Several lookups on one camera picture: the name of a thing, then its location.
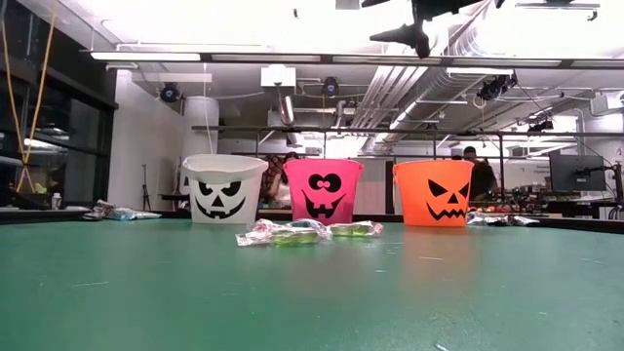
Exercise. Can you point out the white halloween face bucket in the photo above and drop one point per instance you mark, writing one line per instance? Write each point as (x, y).
(219, 170)

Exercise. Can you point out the orange halloween face bucket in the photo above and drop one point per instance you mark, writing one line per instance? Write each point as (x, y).
(412, 205)

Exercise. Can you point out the pink halloween face bucket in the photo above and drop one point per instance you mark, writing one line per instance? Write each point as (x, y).
(297, 195)

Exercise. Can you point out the black ceiling spotlight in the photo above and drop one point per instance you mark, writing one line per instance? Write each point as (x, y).
(492, 88)

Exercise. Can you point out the white ceiling box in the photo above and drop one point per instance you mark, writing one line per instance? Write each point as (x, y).
(278, 75)

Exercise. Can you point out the hanging tube lamp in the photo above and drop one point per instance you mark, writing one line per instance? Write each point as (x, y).
(287, 109)

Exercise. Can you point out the person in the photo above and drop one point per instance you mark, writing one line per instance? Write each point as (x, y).
(482, 180)
(273, 180)

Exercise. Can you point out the black computer monitor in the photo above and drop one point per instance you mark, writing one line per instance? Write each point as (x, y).
(577, 173)

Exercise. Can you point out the white round pillar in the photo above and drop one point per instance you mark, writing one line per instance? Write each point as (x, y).
(202, 127)

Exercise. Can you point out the overhead LED light bar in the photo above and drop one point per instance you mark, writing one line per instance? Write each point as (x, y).
(146, 56)

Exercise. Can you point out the black tripod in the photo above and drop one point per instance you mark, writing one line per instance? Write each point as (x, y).
(145, 195)

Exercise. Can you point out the small white bottle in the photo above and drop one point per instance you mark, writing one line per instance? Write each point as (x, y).
(56, 202)

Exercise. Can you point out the silver ventilation duct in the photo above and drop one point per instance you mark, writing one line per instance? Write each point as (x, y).
(385, 92)

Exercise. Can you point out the round black ceiling camera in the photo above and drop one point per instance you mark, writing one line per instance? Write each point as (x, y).
(170, 92)
(330, 87)

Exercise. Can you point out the black background shelf frame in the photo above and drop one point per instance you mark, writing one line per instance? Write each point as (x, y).
(341, 129)

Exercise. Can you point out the black aluminium rig frame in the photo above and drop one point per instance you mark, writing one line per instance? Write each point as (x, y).
(24, 218)

